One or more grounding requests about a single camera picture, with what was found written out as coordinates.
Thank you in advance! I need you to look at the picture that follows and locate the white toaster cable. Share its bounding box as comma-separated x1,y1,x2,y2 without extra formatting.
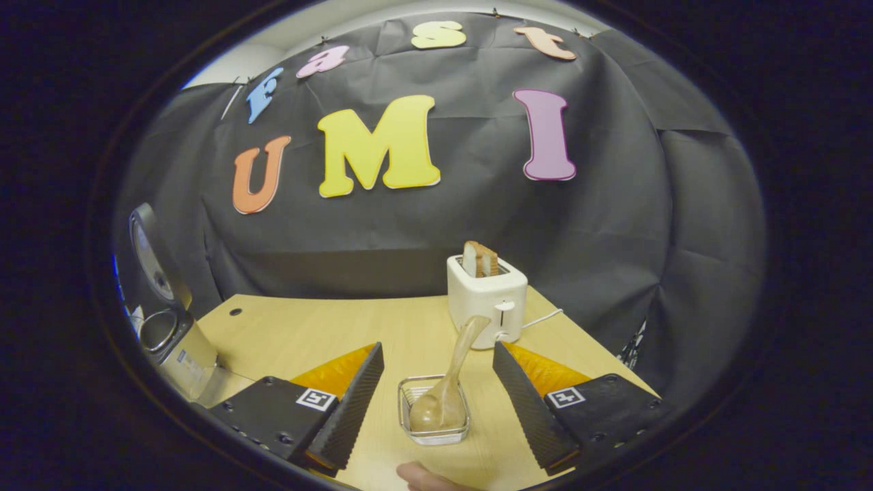
522,308,564,330

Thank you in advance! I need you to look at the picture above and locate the silver black rice cooker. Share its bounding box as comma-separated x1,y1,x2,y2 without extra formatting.
128,203,220,403

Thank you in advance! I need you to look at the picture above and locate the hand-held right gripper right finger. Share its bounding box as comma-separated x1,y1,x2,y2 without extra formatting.
492,341,672,477

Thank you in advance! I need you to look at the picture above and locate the brown toast slice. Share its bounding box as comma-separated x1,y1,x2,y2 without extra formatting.
462,240,501,278

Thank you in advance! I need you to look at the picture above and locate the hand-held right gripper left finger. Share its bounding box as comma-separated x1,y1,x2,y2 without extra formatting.
208,342,385,477

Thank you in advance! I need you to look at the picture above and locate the black backdrop cloth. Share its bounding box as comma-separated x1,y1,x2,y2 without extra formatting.
113,10,768,403

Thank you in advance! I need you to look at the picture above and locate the white toaster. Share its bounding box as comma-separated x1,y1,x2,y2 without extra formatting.
447,254,529,351

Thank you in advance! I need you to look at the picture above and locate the wooden spoon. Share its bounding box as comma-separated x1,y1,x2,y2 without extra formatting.
409,315,492,432

